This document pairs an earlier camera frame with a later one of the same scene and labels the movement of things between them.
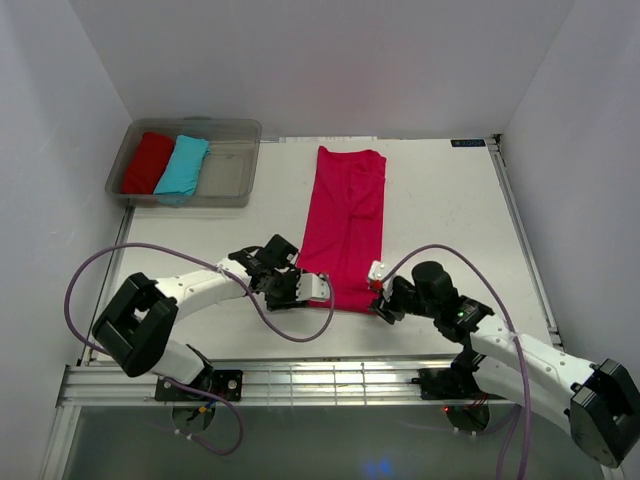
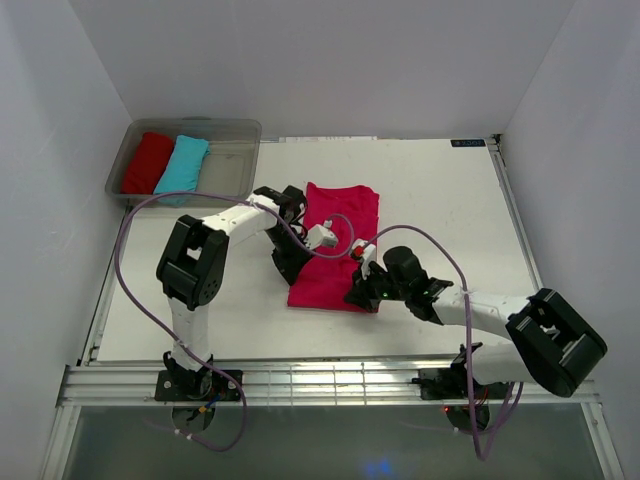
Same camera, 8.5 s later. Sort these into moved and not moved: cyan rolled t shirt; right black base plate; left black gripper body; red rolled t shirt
Moved: left black gripper body
Not moved: right black base plate; cyan rolled t shirt; red rolled t shirt
